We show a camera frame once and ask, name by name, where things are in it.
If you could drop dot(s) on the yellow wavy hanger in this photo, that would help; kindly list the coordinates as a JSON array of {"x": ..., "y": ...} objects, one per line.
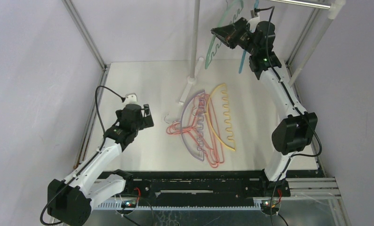
[{"x": 226, "y": 113}]

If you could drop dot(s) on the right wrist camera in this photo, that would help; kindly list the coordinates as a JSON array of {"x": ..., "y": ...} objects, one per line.
[{"x": 255, "y": 19}]

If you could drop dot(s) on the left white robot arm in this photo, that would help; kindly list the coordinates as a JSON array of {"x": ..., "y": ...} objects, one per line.
[{"x": 72, "y": 199}]

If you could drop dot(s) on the left aluminium frame post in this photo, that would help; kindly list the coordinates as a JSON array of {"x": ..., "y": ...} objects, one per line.
[{"x": 85, "y": 34}]

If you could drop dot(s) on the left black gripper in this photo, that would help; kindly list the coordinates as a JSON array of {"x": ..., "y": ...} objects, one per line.
[{"x": 148, "y": 120}]

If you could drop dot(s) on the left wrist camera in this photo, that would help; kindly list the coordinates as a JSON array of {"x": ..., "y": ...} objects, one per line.
[{"x": 131, "y": 98}]

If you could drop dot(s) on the white clothes rack frame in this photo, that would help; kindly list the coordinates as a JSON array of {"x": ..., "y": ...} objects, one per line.
[{"x": 195, "y": 66}]

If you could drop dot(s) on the right aluminium frame post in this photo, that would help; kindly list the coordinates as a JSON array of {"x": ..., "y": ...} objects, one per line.
[{"x": 303, "y": 34}]

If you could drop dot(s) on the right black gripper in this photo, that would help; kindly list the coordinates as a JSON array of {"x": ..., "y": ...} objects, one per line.
[{"x": 235, "y": 35}]

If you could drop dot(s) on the metal hanging rod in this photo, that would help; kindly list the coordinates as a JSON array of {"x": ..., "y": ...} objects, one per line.
[{"x": 306, "y": 3}]

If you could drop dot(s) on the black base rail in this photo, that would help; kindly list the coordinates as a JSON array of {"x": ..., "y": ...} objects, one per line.
[{"x": 172, "y": 189}]

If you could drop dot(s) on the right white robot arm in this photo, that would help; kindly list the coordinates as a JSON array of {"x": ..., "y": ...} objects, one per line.
[{"x": 297, "y": 126}]

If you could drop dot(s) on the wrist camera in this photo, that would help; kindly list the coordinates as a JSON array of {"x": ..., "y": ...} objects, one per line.
[
  {"x": 131, "y": 98},
  {"x": 255, "y": 19}
]

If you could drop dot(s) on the purple wavy hanger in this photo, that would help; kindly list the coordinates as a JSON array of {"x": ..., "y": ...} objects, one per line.
[{"x": 190, "y": 126}]

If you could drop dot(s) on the teal wavy hanger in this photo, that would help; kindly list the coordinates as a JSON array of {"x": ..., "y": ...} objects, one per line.
[{"x": 256, "y": 4}]

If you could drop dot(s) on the aluminium frame post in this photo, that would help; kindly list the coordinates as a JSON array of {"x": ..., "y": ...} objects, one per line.
[
  {"x": 85, "y": 34},
  {"x": 303, "y": 34}
]

